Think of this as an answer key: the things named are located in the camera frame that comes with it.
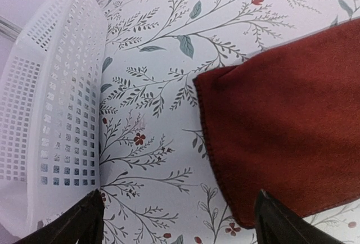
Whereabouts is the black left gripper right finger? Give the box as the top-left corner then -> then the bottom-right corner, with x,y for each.
255,189 -> 342,244

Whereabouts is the dark red towel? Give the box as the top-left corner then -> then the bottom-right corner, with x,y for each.
193,20 -> 359,228

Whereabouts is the left aluminium frame post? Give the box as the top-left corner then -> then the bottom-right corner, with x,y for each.
0,16 -> 22,42

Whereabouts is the floral tablecloth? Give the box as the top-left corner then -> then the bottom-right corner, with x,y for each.
99,0 -> 359,243

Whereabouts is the white plastic basket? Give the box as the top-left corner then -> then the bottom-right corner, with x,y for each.
1,0 -> 107,238

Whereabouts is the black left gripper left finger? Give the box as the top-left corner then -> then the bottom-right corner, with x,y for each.
16,189 -> 105,244

